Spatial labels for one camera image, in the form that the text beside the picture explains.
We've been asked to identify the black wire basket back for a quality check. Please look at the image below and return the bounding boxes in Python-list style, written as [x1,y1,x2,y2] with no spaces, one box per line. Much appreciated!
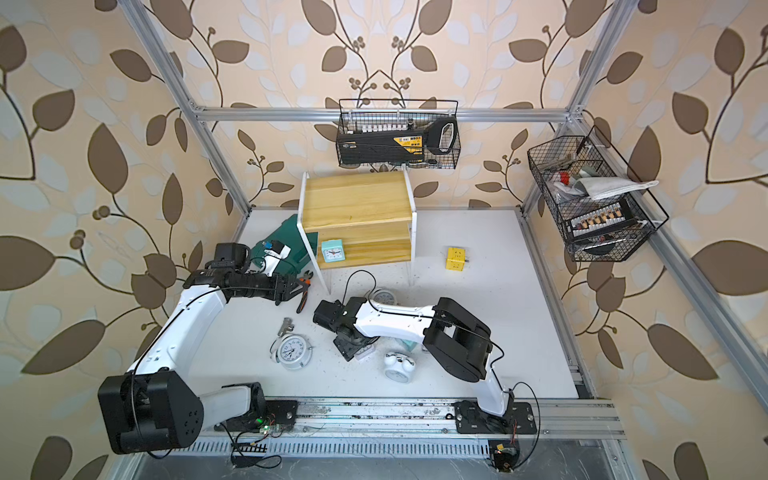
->
[335,97,461,169]

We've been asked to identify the orange black pliers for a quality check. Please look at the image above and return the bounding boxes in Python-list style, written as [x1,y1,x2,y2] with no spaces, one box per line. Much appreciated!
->
[296,270,314,314]

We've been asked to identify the small grey metal clip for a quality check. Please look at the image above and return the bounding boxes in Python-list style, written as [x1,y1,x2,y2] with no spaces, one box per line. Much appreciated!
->
[277,317,294,337]

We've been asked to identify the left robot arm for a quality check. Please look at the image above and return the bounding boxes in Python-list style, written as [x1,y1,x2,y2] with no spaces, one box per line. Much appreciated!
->
[98,243,310,456]

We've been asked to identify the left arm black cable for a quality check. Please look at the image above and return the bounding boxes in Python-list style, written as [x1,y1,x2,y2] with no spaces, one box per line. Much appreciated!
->
[128,251,283,460]

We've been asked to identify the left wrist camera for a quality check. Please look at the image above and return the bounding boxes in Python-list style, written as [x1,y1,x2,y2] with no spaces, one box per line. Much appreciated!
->
[262,240,294,276]

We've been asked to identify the lilac square alarm clock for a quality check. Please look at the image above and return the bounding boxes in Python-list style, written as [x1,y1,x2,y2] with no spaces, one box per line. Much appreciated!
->
[354,344,376,362]

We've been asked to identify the black wire basket right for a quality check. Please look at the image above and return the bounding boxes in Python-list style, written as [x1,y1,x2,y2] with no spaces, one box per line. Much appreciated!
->
[527,127,669,262]

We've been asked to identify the white twin-bell clock front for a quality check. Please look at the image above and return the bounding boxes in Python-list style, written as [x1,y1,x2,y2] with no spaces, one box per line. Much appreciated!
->
[384,352,416,384]

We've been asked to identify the white papers in basket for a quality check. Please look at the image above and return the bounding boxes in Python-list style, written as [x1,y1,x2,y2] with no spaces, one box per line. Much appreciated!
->
[575,177,659,201]

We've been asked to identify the white twin-bell clock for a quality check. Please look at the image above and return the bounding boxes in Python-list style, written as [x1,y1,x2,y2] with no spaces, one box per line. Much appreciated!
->
[384,352,416,384]
[370,288,398,305]
[270,334,313,371]

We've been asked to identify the socket set tray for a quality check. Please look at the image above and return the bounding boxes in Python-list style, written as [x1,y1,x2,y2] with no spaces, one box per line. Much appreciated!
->
[566,200,640,241]

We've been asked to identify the wooden two-tier shelf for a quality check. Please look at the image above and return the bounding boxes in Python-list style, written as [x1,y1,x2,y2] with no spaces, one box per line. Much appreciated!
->
[297,171,418,292]

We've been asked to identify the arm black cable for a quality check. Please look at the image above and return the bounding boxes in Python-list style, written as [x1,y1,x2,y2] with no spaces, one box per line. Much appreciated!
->
[340,269,542,469]
[128,251,283,460]

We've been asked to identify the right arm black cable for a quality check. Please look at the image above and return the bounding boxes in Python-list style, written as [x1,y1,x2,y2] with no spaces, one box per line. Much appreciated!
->
[340,269,542,469]

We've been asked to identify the black wire basket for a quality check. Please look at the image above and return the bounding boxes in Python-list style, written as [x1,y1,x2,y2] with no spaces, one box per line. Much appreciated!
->
[527,127,669,262]
[335,97,461,169]

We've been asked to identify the black yellow tool box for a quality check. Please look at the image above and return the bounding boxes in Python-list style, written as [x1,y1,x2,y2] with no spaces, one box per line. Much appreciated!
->
[336,117,461,168]

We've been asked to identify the green plastic tool case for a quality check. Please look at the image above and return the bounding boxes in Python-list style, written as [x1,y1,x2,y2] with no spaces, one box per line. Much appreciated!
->
[250,214,311,276]

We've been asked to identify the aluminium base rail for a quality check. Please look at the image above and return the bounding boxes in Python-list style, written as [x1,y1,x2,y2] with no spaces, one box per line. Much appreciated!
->
[266,396,627,440]

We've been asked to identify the yellow cube box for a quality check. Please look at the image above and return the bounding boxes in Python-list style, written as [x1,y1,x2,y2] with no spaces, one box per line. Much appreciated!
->
[446,247,467,272]

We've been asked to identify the white twin-bell clock left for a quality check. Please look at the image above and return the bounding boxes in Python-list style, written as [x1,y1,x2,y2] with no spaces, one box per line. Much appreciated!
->
[270,334,313,371]

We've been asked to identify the mint square alarm clock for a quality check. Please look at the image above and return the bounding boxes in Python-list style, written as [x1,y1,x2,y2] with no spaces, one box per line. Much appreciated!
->
[320,239,346,263]

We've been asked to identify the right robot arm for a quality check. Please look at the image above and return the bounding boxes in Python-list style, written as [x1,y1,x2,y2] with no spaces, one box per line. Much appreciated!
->
[313,297,513,418]

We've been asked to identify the white twin-bell clock centre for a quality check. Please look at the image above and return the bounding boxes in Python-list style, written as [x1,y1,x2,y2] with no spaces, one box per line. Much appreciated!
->
[370,288,398,305]

